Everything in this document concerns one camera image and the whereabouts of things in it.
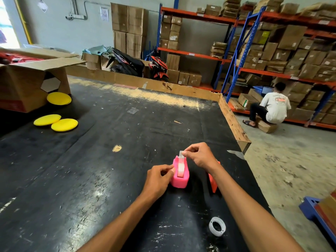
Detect person's right hand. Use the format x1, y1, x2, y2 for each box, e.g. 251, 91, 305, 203
182, 142, 220, 173

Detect person's left hand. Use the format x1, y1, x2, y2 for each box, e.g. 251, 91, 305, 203
142, 164, 176, 201

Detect pink tape dispenser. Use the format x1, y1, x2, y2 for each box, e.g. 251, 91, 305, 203
170, 155, 190, 189

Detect clear tape roll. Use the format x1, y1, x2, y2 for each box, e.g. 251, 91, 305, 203
177, 151, 185, 178

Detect person's right forearm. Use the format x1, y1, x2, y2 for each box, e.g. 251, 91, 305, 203
207, 163, 305, 252

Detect person's left forearm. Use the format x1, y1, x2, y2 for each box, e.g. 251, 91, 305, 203
76, 193, 158, 252

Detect orange plastic tool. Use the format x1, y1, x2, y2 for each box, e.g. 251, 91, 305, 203
208, 161, 221, 194

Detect white empty tape core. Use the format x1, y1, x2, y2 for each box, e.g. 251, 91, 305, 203
209, 217, 226, 237

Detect cardboard box seat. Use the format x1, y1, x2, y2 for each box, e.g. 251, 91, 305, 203
256, 117, 278, 134

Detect red and black motorcycle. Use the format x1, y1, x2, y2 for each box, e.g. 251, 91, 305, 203
146, 50, 169, 82

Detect blue plastic bin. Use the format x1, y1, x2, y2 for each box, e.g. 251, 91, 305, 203
253, 86, 274, 95

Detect orange and blue shelving rack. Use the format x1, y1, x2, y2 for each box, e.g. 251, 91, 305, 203
156, 0, 242, 96
221, 6, 336, 130

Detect yellow round foam pad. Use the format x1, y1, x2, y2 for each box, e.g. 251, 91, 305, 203
33, 114, 61, 126
47, 92, 72, 106
51, 118, 79, 132

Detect tall cardboard box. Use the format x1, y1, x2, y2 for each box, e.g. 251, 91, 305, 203
111, 2, 129, 32
126, 33, 146, 60
128, 6, 149, 36
113, 30, 127, 54

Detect shelf stack of small boxes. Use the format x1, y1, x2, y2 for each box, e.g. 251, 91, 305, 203
159, 15, 202, 87

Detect blue pallet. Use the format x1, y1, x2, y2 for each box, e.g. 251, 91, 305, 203
299, 196, 336, 246

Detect cardboard box with teal cloth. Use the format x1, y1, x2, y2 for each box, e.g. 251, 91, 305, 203
82, 45, 112, 71

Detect shelf load of cardboard boxes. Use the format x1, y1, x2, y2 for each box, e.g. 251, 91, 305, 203
229, 0, 336, 125

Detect cardboard boxes on pallet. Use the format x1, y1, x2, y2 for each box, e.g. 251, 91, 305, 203
314, 190, 336, 235

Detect open cardboard box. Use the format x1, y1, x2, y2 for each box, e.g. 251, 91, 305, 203
0, 47, 87, 113

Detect red packets in box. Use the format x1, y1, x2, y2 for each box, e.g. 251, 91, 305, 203
0, 53, 44, 65

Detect yellow pipe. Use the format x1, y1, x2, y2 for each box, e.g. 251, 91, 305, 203
13, 0, 33, 45

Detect grey wall conduit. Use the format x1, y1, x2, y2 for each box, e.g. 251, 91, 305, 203
65, 0, 88, 21

